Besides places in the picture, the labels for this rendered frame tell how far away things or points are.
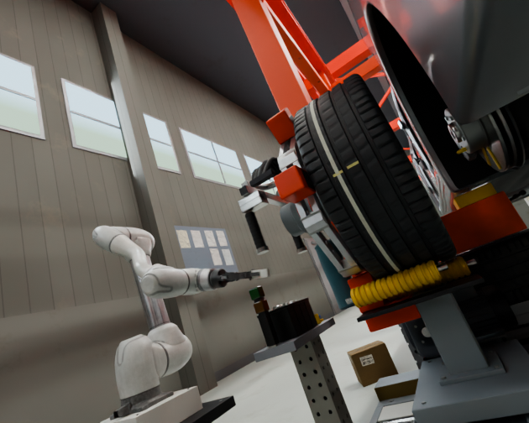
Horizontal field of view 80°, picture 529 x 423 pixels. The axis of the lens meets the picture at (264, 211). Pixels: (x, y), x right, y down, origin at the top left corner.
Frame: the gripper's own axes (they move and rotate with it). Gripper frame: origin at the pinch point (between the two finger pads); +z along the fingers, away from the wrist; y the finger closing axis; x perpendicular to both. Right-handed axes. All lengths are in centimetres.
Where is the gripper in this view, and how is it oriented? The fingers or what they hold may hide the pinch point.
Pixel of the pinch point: (260, 274)
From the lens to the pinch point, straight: 120.4
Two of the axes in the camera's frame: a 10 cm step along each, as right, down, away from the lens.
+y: 4.3, 1.4, 8.9
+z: 9.0, -1.8, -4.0
